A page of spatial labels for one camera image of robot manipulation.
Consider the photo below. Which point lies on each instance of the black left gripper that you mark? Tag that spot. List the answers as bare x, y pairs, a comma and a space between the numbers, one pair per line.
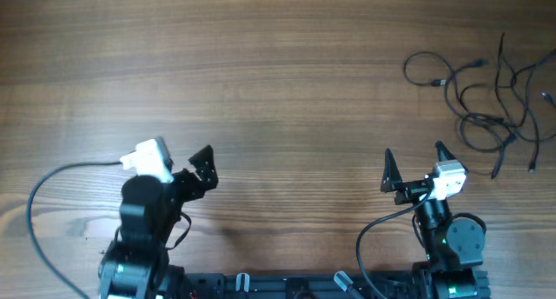
205, 174

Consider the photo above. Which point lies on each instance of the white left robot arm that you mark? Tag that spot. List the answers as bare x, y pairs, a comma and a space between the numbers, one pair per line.
136, 263

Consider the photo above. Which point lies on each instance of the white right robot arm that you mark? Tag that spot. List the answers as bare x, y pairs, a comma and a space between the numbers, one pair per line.
453, 242

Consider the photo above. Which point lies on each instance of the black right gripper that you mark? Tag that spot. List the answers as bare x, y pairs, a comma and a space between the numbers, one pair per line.
410, 189

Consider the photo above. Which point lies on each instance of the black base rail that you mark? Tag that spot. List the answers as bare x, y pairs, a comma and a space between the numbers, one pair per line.
391, 284

